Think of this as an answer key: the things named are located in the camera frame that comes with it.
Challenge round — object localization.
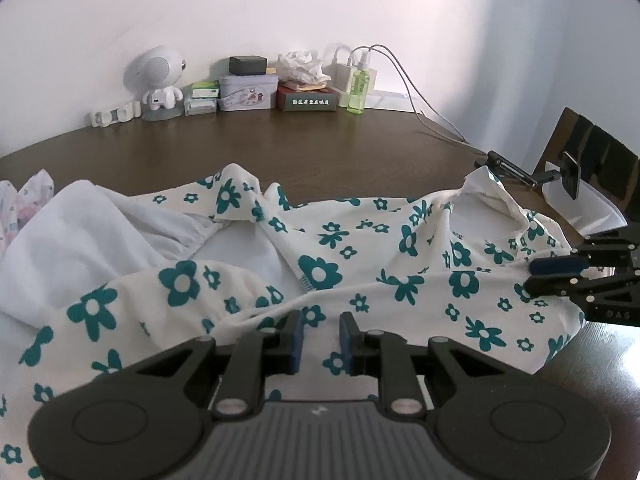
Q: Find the white charger adapter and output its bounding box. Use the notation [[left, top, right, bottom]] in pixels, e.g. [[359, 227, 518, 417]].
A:
[[327, 62, 357, 107]]

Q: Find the red tissue box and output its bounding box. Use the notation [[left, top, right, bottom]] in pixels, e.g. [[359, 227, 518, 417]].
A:
[[276, 80, 335, 112]]

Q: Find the black box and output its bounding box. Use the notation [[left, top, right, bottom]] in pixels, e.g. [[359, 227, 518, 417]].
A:
[[229, 55, 267, 76]]

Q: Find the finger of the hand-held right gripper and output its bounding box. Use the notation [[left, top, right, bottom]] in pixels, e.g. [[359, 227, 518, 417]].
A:
[[515, 269, 640, 311], [529, 232, 640, 276]]

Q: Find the green liquid bottle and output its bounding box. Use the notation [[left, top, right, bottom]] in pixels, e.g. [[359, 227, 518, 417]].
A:
[[346, 47, 373, 116]]

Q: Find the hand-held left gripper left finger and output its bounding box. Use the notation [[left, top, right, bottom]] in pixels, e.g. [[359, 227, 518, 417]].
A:
[[135, 310, 304, 420]]

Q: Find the crumpled white tissue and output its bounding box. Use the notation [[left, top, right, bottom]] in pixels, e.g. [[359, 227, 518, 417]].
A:
[[277, 50, 331, 83]]

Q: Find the decorated tin box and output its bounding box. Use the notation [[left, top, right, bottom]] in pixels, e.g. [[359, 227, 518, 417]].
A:
[[218, 74, 278, 112]]

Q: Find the white robot speaker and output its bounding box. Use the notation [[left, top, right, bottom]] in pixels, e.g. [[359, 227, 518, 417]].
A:
[[123, 45, 188, 122]]

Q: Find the pink floral garment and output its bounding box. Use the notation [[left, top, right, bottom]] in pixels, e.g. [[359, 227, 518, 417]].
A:
[[0, 169, 55, 256]]

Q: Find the white paper sheet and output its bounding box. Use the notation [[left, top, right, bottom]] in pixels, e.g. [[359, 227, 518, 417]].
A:
[[542, 160, 631, 241]]

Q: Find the white plastic gadget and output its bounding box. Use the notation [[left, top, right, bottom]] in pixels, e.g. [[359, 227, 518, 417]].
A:
[[90, 101, 143, 127]]

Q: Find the teal floral white garment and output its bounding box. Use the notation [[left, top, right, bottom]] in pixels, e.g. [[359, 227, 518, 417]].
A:
[[0, 162, 606, 480]]

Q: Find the black phone holder clamp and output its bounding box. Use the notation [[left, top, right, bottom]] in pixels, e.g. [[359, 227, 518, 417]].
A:
[[474, 150, 583, 200]]

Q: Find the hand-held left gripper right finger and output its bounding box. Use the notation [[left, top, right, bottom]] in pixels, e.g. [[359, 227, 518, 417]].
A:
[[339, 312, 507, 419]]

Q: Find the white power strip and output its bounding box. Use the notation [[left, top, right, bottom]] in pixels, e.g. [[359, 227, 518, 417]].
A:
[[370, 89, 408, 111]]

